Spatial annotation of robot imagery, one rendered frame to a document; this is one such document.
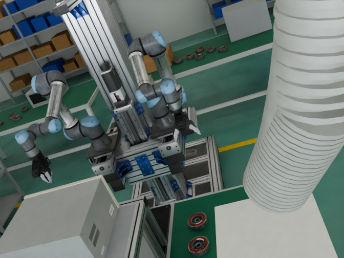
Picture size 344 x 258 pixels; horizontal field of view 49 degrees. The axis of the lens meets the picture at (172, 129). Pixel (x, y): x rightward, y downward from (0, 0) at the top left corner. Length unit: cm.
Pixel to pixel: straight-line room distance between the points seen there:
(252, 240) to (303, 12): 92
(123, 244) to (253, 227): 61
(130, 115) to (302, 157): 205
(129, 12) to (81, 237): 723
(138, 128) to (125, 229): 109
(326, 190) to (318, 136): 259
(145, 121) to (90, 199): 122
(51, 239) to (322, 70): 129
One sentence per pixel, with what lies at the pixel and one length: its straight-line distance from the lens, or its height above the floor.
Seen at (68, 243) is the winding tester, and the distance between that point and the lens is 163.
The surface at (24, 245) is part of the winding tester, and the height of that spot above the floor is 132.
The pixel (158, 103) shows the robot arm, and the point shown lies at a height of 123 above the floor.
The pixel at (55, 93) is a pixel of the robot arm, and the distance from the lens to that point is 245.
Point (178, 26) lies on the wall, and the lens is 846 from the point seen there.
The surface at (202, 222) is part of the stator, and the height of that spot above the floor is 79.
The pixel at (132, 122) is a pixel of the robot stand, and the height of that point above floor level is 110.
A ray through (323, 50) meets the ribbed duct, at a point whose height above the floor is 195.
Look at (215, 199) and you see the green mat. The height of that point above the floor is 75.
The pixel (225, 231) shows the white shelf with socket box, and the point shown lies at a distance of 144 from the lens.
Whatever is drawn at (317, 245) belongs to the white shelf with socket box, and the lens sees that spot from 132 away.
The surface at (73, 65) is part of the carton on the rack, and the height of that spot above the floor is 37.
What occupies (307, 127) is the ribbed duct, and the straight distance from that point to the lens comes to 72.
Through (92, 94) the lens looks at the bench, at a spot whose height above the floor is 75.
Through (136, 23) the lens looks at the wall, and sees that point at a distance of 854.
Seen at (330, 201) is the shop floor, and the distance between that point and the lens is 320.
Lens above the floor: 220
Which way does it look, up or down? 27 degrees down
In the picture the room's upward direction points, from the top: 23 degrees counter-clockwise
